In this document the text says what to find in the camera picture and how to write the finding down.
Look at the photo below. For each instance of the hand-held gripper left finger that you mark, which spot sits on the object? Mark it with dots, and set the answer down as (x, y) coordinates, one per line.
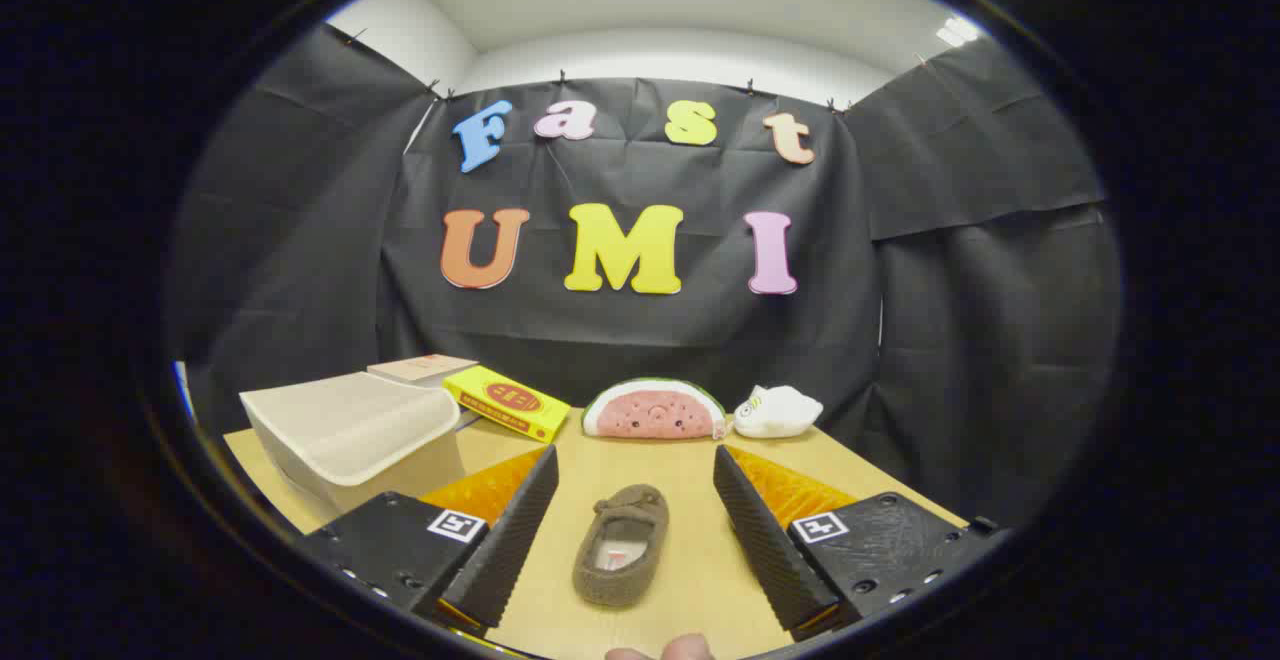
(505, 540)

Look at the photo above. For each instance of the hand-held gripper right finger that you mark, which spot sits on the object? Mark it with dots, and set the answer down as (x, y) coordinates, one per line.
(765, 540)

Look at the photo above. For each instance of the brown fuzzy shoe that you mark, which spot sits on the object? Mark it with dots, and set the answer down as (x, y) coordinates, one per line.
(622, 545)

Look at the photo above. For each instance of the cream storage box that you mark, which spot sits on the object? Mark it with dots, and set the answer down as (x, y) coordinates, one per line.
(350, 430)

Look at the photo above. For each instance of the white plush toy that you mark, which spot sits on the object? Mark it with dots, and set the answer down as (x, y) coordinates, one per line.
(778, 412)

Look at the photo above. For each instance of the yellow book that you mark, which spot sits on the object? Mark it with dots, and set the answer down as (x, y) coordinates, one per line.
(505, 402)

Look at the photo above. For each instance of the watermelon slice plush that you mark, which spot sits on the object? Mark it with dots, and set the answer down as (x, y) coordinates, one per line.
(655, 412)

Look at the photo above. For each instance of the small ceiling light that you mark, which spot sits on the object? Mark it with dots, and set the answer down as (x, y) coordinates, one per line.
(957, 32)

